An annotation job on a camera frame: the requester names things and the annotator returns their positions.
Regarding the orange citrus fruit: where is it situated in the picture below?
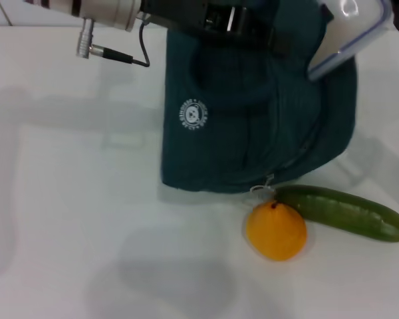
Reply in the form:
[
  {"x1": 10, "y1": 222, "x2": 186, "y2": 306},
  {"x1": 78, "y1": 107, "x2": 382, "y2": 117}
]
[{"x1": 245, "y1": 200, "x2": 309, "y2": 263}]

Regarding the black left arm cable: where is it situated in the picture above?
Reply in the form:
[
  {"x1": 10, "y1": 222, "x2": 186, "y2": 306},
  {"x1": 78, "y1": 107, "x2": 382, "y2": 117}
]
[{"x1": 89, "y1": 11, "x2": 151, "y2": 68}]

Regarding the dark teal insulated lunch bag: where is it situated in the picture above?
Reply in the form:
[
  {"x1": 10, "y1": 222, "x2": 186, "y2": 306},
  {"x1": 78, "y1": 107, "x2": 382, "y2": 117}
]
[{"x1": 159, "y1": 0, "x2": 358, "y2": 196}]

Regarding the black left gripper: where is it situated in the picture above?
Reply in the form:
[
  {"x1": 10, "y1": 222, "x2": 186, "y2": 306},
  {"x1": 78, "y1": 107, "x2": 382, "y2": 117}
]
[{"x1": 142, "y1": 0, "x2": 292, "y2": 56}]

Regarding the clear blue-rimmed food container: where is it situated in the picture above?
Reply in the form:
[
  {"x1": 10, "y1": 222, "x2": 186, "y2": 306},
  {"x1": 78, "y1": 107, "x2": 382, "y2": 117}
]
[{"x1": 307, "y1": 0, "x2": 393, "y2": 82}]

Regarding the green cucumber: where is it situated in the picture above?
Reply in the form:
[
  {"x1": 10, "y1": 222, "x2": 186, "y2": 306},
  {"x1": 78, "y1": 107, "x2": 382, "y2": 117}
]
[{"x1": 275, "y1": 184, "x2": 399, "y2": 243}]

